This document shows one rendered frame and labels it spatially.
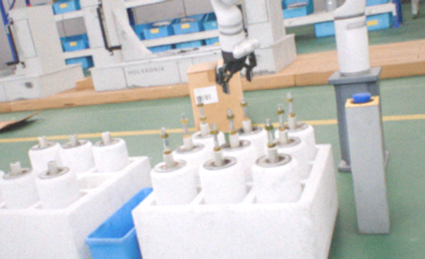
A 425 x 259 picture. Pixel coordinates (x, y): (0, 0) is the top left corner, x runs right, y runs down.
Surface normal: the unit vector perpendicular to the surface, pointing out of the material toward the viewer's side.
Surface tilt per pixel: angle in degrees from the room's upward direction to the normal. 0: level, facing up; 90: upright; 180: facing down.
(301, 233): 90
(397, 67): 90
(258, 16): 90
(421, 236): 0
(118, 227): 88
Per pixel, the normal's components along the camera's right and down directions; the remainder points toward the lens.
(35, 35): 0.90, -0.05
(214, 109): -0.04, 0.24
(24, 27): -0.40, 0.29
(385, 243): -0.17, -0.95
